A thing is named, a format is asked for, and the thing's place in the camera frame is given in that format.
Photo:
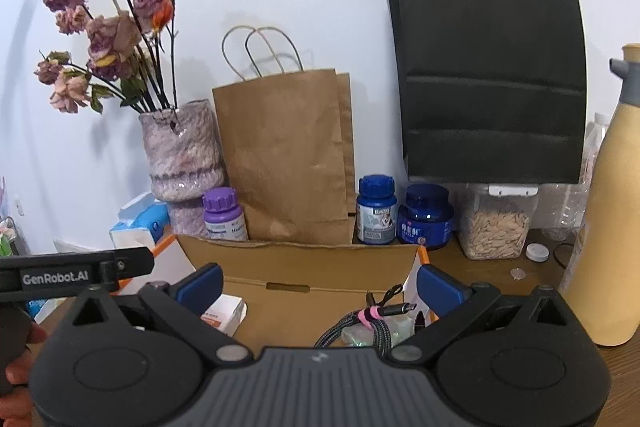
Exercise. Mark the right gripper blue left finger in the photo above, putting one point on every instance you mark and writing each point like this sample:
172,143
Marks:
199,290

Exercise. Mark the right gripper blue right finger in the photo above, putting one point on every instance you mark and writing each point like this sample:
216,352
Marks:
440,292

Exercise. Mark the white glove product box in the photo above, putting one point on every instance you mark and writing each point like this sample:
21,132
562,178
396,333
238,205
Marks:
226,314

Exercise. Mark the person's left hand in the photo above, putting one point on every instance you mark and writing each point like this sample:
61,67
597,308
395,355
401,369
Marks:
16,407

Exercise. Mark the red cardboard fruit box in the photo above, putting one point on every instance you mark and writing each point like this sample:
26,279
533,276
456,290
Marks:
293,293

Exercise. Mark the purple cap pill bottle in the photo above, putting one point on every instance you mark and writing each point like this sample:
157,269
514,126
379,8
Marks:
223,215

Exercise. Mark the short blue supplement jar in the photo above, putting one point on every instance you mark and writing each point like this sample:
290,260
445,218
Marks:
426,217

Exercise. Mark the blue white tissue box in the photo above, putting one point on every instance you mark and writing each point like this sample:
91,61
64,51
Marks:
141,222

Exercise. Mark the clear seed container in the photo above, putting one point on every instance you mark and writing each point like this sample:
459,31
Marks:
494,219

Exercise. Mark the small white lid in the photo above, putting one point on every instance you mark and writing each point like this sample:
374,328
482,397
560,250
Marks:
537,252

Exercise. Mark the tall blue supplement bottle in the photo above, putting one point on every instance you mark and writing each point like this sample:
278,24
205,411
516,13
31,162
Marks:
376,210

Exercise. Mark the purple textured flower vase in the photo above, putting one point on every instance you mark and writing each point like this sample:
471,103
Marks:
185,161

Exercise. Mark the clear plastic water bottle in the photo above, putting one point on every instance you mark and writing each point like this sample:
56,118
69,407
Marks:
563,206

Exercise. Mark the yellow thermos jug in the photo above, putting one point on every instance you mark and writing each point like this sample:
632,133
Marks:
601,281

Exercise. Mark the brown paper bag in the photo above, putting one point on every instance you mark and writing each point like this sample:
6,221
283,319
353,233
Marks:
289,152

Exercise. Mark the black paper bag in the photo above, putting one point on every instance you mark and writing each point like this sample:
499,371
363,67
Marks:
491,91

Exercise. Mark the dried pink rose bouquet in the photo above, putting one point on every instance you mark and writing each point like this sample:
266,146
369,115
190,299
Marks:
124,49

